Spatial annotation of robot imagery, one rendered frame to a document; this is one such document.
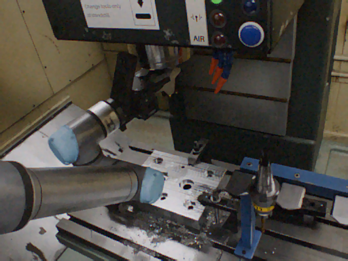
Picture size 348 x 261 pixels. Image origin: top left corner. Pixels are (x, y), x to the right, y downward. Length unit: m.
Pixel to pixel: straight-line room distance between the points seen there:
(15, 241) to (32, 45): 0.94
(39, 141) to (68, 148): 1.13
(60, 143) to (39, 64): 1.18
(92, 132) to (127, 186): 0.15
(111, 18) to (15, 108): 1.24
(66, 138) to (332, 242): 0.78
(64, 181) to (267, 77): 0.91
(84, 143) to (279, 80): 0.78
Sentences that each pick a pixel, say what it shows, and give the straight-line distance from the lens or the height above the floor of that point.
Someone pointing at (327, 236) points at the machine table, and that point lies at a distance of 1.07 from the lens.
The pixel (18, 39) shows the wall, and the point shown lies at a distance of 1.76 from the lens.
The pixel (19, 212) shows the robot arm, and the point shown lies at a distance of 0.44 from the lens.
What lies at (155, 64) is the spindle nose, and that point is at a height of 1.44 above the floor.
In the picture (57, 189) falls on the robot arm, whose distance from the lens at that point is 0.49.
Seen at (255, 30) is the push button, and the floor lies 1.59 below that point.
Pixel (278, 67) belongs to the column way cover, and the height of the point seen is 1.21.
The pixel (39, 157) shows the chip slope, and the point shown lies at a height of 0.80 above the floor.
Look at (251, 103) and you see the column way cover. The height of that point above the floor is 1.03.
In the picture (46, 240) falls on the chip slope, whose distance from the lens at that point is 1.53.
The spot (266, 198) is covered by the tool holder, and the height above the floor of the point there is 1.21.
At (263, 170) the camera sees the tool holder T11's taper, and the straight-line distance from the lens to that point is 0.67.
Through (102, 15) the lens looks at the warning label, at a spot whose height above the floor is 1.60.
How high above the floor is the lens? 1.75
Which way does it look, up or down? 36 degrees down
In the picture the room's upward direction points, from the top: 10 degrees counter-clockwise
